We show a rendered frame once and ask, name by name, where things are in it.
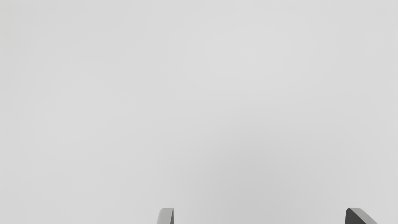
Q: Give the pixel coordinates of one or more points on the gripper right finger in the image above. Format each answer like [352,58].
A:
[356,217]

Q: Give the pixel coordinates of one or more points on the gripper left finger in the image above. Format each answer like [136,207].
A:
[166,216]

